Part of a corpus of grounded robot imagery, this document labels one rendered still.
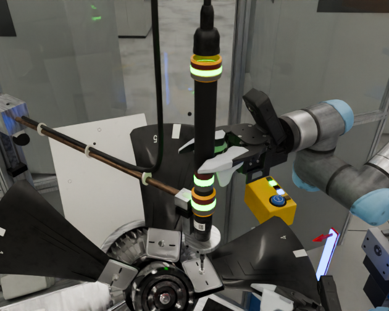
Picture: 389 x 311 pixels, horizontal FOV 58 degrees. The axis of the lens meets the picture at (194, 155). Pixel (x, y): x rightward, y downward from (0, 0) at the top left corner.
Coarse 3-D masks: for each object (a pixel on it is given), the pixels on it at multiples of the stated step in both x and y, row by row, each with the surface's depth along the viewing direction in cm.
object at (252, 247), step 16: (272, 224) 87; (240, 240) 83; (256, 240) 83; (272, 240) 83; (288, 240) 84; (208, 256) 79; (224, 256) 79; (240, 256) 79; (256, 256) 79; (272, 256) 79; (288, 256) 80; (304, 256) 81; (224, 272) 75; (240, 272) 75; (256, 272) 75; (272, 272) 76; (288, 272) 77; (304, 272) 78; (240, 288) 72; (304, 288) 75
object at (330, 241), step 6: (336, 234) 84; (330, 240) 86; (330, 246) 87; (324, 252) 90; (330, 252) 88; (324, 258) 90; (324, 264) 91; (318, 270) 94; (324, 270) 92; (318, 276) 95
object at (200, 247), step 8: (184, 192) 66; (176, 200) 65; (184, 200) 64; (176, 208) 65; (184, 208) 65; (184, 216) 65; (192, 216) 66; (184, 224) 67; (192, 224) 67; (184, 232) 68; (192, 232) 68; (216, 232) 69; (192, 240) 67; (208, 240) 67; (216, 240) 67; (192, 248) 66; (200, 248) 65; (208, 248) 65; (216, 248) 67
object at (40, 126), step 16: (208, 0) 43; (160, 64) 54; (160, 80) 55; (160, 96) 56; (160, 112) 58; (48, 128) 83; (160, 128) 60; (80, 144) 78; (160, 144) 62; (112, 160) 73; (160, 160) 64; (144, 176) 69
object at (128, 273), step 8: (112, 264) 68; (120, 264) 68; (104, 272) 70; (112, 272) 70; (120, 272) 70; (128, 272) 69; (136, 272) 69; (104, 280) 72; (112, 280) 72; (120, 280) 71; (128, 280) 71; (120, 288) 73
